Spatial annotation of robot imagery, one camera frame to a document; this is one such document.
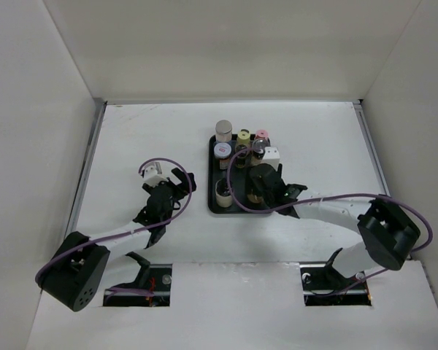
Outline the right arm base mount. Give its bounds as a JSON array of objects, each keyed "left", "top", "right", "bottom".
[{"left": 300, "top": 248, "right": 372, "bottom": 306}]

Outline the black pump bottle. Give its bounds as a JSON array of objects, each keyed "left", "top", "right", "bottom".
[
  {"left": 247, "top": 189, "right": 264, "bottom": 204},
  {"left": 215, "top": 178, "right": 233, "bottom": 209}
]

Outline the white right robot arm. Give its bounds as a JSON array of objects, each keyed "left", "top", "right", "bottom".
[{"left": 248, "top": 164, "right": 420, "bottom": 289}]

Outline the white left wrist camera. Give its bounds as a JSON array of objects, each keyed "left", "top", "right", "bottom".
[{"left": 139, "top": 161, "right": 166, "bottom": 187}]

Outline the pink cap spice bottle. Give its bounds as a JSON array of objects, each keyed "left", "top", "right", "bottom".
[{"left": 255, "top": 129, "right": 269, "bottom": 140}]

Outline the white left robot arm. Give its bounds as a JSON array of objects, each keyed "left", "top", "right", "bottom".
[{"left": 35, "top": 167, "right": 196, "bottom": 312}]

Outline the yellow cap spice bottle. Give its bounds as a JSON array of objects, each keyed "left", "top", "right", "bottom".
[{"left": 237, "top": 129, "right": 250, "bottom": 147}]

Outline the small dark spice bottle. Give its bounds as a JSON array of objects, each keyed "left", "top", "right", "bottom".
[{"left": 234, "top": 144, "right": 249, "bottom": 168}]

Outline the tall jar silver lid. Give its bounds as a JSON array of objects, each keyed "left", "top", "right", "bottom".
[{"left": 215, "top": 120, "right": 232, "bottom": 143}]

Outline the black rectangular tray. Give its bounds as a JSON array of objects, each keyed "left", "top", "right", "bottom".
[{"left": 207, "top": 135, "right": 269, "bottom": 214}]

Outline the dark sauce jar white lid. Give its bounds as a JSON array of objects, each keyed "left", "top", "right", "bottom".
[{"left": 213, "top": 142, "right": 232, "bottom": 171}]

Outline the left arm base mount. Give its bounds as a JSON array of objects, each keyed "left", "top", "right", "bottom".
[{"left": 102, "top": 252, "right": 173, "bottom": 308}]

